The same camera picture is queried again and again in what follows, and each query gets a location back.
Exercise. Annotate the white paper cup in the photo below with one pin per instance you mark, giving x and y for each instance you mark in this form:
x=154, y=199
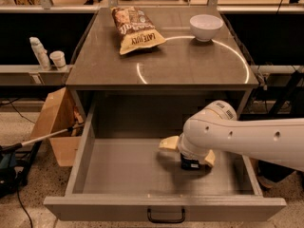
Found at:
x=58, y=59

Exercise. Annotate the dark teal machine on floor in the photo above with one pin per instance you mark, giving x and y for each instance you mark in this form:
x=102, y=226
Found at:
x=15, y=164

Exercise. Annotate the dark blue rxbar chocolate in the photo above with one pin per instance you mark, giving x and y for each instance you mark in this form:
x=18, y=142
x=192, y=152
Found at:
x=189, y=164

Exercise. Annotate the person leg dark trousers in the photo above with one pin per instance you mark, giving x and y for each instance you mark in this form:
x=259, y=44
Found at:
x=272, y=172

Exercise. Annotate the brown cardboard box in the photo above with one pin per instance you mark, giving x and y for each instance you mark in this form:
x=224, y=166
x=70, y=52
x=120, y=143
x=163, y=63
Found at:
x=58, y=113

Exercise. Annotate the white spray bottle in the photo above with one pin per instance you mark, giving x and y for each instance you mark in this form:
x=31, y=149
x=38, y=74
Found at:
x=40, y=53

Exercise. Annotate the open grey top drawer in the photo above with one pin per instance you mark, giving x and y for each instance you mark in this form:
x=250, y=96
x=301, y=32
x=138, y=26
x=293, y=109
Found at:
x=120, y=172

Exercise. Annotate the metal pole black grip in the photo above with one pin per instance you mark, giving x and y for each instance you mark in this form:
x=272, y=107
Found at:
x=38, y=139

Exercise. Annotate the white ceramic bowl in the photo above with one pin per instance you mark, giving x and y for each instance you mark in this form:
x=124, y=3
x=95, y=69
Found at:
x=205, y=27

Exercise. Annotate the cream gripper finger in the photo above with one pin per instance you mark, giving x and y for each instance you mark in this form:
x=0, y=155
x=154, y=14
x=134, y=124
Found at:
x=170, y=143
x=210, y=159

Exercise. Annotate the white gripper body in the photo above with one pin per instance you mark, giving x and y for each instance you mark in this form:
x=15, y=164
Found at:
x=189, y=152

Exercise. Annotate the brown yellow chip bag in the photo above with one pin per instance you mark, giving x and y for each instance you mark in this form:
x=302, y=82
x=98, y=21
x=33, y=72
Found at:
x=135, y=29

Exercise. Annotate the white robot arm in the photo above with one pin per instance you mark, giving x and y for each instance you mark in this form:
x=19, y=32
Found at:
x=216, y=127

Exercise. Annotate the black drawer handle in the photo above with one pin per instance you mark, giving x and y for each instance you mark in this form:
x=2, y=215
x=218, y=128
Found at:
x=166, y=217

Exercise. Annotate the grey counter cabinet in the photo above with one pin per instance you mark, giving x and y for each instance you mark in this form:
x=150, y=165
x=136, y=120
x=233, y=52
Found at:
x=181, y=63

